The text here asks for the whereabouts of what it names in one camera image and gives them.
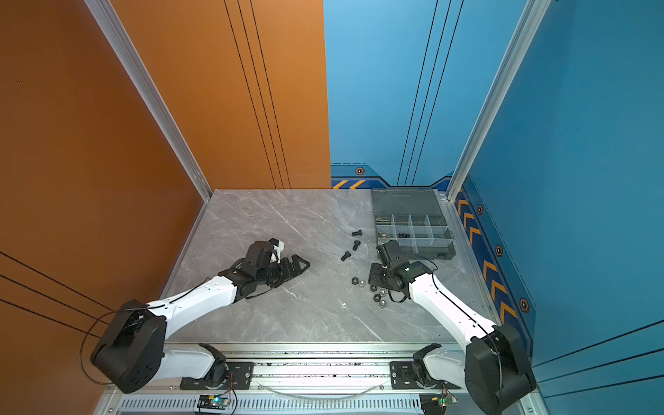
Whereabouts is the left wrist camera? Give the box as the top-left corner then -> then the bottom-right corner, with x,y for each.
268,238 -> 285,263

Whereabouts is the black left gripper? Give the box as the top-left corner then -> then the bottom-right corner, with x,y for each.
257,254 -> 311,288

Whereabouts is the aluminium front rail frame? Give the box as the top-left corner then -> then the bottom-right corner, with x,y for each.
98,339 -> 551,415

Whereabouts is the right green circuit board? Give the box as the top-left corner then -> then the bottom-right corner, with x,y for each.
419,394 -> 458,415

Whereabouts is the left green circuit board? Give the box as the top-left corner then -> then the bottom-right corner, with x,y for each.
196,394 -> 233,413

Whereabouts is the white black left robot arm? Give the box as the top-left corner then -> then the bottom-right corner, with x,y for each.
90,254 -> 311,394

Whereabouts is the grey plastic organizer box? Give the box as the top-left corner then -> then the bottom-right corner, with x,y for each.
371,188 -> 456,260

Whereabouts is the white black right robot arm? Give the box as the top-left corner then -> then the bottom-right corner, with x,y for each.
368,262 -> 537,414

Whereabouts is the aluminium corner post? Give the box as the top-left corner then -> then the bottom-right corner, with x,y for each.
445,0 -> 551,202
85,0 -> 213,203

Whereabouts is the green circuit board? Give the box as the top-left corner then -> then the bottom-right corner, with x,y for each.
196,394 -> 233,413
419,394 -> 458,415

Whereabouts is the aluminium corner post right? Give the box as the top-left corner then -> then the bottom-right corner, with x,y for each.
445,0 -> 551,202

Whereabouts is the aluminium corner post left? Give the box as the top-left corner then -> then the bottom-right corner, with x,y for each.
85,0 -> 213,203

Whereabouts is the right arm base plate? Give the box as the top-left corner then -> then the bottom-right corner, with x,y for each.
389,361 -> 461,391

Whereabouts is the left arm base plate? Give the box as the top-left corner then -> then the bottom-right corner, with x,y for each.
179,361 -> 254,392

